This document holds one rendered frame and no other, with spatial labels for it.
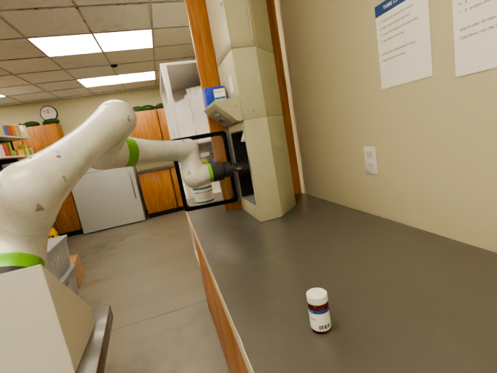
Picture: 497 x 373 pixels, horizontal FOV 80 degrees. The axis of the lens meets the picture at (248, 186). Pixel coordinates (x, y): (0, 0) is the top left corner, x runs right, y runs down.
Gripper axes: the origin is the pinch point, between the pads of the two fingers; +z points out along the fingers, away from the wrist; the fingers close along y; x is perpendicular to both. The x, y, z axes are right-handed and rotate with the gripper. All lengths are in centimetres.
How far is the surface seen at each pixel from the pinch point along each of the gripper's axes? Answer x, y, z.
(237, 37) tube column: -55, -13, -5
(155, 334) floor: 119, 74, -84
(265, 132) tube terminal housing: -14.4, -14.0, -0.4
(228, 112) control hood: -25.7, -14.2, -15.1
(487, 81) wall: -17, -84, 35
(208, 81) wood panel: -46, 23, -15
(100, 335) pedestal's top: 24, -70, -69
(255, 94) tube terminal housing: -31.2, -13.9, -1.7
